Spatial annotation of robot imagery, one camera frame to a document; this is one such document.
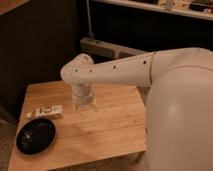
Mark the cluttered background shelf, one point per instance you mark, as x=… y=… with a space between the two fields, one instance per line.
x=199 y=9

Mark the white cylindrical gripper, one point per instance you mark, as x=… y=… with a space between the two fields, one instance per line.
x=83 y=95

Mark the grey metal beam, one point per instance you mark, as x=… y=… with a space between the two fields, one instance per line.
x=105 y=49

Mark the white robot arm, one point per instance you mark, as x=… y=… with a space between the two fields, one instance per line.
x=179 y=105

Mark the metal vertical pole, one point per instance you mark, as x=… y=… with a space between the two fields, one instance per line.
x=90 y=32

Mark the wooden side table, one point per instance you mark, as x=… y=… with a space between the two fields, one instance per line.
x=115 y=126

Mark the small white labelled bottle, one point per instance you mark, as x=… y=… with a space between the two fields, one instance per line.
x=46 y=111

